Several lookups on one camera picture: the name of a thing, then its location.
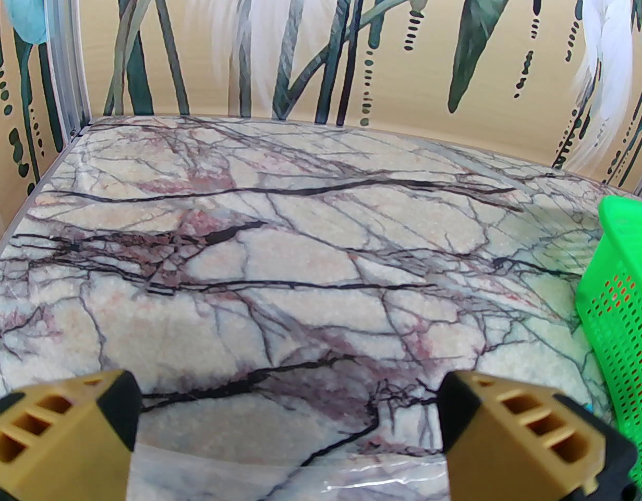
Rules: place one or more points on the clear zip-top bag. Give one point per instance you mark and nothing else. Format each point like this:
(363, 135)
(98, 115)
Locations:
(383, 480)

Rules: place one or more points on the green plastic mesh basket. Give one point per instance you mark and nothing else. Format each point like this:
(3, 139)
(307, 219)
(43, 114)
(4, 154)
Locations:
(628, 300)

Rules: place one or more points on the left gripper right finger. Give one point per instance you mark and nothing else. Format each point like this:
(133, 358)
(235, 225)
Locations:
(508, 446)

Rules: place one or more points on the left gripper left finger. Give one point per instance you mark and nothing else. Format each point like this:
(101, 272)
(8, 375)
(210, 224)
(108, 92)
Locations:
(60, 446)

